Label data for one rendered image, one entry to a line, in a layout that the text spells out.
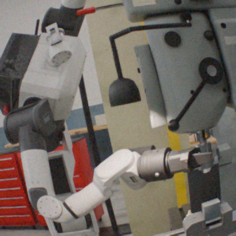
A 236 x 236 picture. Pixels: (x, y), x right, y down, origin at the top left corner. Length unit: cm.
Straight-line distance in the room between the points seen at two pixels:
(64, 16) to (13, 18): 898
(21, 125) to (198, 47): 59
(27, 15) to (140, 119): 777
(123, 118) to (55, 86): 153
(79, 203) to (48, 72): 43
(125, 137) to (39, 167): 165
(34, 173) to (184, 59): 54
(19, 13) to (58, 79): 914
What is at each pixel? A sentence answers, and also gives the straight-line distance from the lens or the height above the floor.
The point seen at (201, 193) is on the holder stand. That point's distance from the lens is 192.
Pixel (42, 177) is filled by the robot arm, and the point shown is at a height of 125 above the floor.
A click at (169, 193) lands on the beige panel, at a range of 331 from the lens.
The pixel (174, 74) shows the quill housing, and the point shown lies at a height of 146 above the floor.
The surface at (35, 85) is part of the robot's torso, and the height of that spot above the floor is 152.
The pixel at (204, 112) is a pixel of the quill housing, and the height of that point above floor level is 135.
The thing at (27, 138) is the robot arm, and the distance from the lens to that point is 167.
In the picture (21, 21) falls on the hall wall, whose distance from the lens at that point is 1084.
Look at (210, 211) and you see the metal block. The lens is 149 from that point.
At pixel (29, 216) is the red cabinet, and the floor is 20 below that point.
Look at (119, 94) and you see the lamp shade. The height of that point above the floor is 144.
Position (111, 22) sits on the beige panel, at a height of 183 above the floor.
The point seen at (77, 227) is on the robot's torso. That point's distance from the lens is 215.
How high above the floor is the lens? 146
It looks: 3 degrees down
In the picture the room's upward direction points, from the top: 12 degrees counter-clockwise
